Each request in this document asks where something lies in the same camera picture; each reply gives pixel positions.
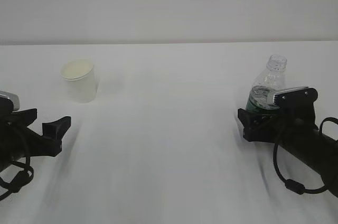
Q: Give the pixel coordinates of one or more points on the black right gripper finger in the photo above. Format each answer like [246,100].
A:
[252,123]

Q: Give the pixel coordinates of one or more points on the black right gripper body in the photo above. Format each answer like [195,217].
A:
[295,132]

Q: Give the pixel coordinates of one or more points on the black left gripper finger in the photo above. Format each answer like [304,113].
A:
[53,132]
[24,117]

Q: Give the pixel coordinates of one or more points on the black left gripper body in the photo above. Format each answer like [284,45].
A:
[18,140]

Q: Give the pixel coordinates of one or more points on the clear water bottle green label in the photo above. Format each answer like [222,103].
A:
[271,79]

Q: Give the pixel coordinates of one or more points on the white paper cup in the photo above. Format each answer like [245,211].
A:
[79,77]

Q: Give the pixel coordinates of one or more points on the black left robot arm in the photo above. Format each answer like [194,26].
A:
[5,164]

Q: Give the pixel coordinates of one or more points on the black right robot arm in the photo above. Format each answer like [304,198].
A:
[324,164]

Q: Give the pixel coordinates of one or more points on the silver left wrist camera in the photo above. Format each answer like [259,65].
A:
[13,98]

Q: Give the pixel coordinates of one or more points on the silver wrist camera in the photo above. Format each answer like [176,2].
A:
[292,97]
[13,98]

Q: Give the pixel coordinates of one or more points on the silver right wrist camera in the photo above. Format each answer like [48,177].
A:
[292,97]

